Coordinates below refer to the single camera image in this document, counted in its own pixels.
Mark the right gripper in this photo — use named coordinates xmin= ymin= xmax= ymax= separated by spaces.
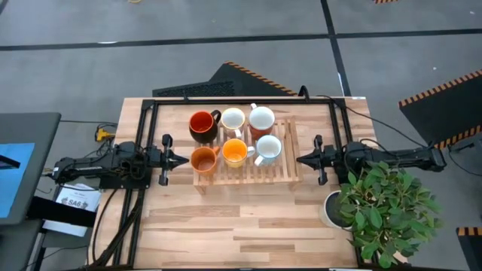
xmin=296 ymin=134 xmax=343 ymax=186

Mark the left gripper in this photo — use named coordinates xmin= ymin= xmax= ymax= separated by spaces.
xmin=145 ymin=134 xmax=190 ymax=187

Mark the orange mug orange handle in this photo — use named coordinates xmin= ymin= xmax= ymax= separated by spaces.
xmin=190 ymin=145 xmax=221 ymax=177

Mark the black mug orange-red interior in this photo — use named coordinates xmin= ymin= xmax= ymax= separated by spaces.
xmin=188 ymin=109 xmax=222 ymax=145

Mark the pale blue mug white interior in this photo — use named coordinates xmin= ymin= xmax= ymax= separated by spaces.
xmin=254 ymin=134 xmax=282 ymax=167

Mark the yellow mug white handle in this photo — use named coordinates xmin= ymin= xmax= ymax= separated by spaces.
xmin=221 ymin=138 xmax=256 ymax=169

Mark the orange-red mug white interior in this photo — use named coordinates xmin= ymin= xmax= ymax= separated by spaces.
xmin=248 ymin=102 xmax=276 ymax=142

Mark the cream mug yellow rim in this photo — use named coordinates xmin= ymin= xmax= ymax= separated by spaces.
xmin=221 ymin=107 xmax=246 ymax=139

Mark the wooden slatted rack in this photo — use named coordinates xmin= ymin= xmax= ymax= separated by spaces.
xmin=194 ymin=117 xmax=305 ymax=196

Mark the yellow power plug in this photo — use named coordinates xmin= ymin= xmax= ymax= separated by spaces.
xmin=96 ymin=127 xmax=114 ymax=142

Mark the green potted plant white pot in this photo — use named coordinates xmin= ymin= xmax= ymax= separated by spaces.
xmin=322 ymin=160 xmax=444 ymax=269

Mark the white printed paper sheet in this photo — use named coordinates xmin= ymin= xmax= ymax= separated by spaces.
xmin=42 ymin=183 xmax=102 ymax=238

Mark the black board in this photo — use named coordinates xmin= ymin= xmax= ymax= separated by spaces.
xmin=26 ymin=196 xmax=97 ymax=228

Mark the grey desk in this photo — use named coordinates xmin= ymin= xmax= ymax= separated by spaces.
xmin=0 ymin=111 xmax=62 ymax=227

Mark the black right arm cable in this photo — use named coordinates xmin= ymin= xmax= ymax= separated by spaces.
xmin=297 ymin=85 xmax=434 ymax=150

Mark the black aluminium frame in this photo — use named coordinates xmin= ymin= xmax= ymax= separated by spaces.
xmin=88 ymin=96 xmax=381 ymax=271

